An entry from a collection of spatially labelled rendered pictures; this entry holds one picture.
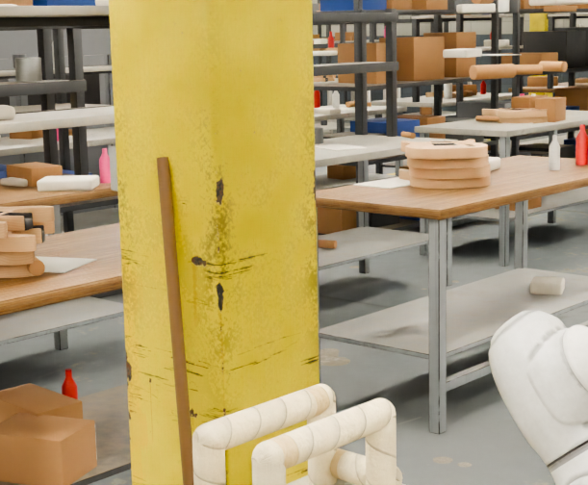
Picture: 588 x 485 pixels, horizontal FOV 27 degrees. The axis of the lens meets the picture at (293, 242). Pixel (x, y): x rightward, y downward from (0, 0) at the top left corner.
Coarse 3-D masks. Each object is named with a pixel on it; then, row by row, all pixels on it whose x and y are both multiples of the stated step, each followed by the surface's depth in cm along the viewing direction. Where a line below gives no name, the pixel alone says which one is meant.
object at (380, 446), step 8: (392, 424) 124; (376, 432) 124; (384, 432) 124; (392, 432) 124; (368, 440) 125; (376, 440) 124; (384, 440) 124; (392, 440) 125; (368, 448) 125; (376, 448) 124; (384, 448) 124; (392, 448) 125; (368, 456) 125; (376, 456) 125; (384, 456) 124; (392, 456) 125; (368, 464) 125; (376, 464) 125; (384, 464) 125; (392, 464) 125; (368, 472) 126; (376, 472) 125; (384, 472) 125; (392, 472) 125; (368, 480) 126; (376, 480) 125; (384, 480) 125; (392, 480) 125
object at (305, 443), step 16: (384, 400) 125; (336, 416) 120; (352, 416) 120; (368, 416) 122; (384, 416) 123; (288, 432) 115; (304, 432) 116; (320, 432) 117; (336, 432) 118; (352, 432) 120; (368, 432) 122; (256, 448) 113; (272, 448) 112; (288, 448) 113; (304, 448) 114; (320, 448) 116; (288, 464) 113
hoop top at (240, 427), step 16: (320, 384) 130; (272, 400) 125; (288, 400) 126; (304, 400) 127; (320, 400) 128; (240, 416) 121; (256, 416) 122; (272, 416) 123; (288, 416) 125; (304, 416) 127; (208, 432) 117; (224, 432) 118; (240, 432) 120; (256, 432) 121
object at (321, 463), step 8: (328, 408) 130; (320, 416) 129; (328, 416) 130; (336, 448) 131; (320, 456) 130; (328, 456) 130; (312, 464) 131; (320, 464) 130; (328, 464) 131; (312, 472) 131; (320, 472) 131; (328, 472) 131; (312, 480) 131; (320, 480) 131; (328, 480) 131; (336, 480) 132
